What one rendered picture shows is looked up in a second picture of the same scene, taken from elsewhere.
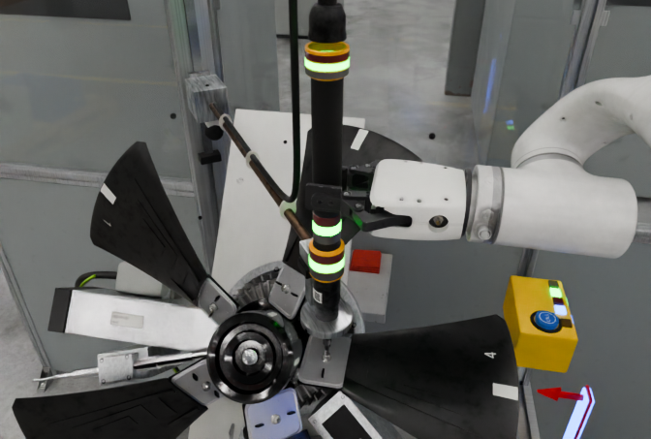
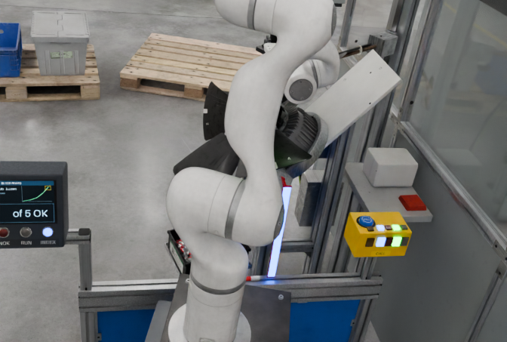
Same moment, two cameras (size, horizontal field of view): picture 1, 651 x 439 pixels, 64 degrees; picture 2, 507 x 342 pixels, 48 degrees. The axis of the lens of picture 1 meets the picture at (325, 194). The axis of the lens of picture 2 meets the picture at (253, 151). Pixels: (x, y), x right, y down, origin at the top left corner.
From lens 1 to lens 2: 1.50 m
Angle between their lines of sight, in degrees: 55
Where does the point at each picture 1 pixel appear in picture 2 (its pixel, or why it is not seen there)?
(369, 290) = (388, 208)
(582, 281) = not seen: outside the picture
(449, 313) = (446, 297)
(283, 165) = (360, 81)
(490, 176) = not seen: hidden behind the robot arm
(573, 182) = not seen: hidden behind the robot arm
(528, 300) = (379, 217)
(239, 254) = (317, 108)
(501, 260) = (482, 273)
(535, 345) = (350, 226)
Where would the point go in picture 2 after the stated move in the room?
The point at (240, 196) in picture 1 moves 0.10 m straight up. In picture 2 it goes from (339, 85) to (344, 60)
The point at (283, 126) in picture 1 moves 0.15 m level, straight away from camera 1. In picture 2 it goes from (376, 66) to (410, 63)
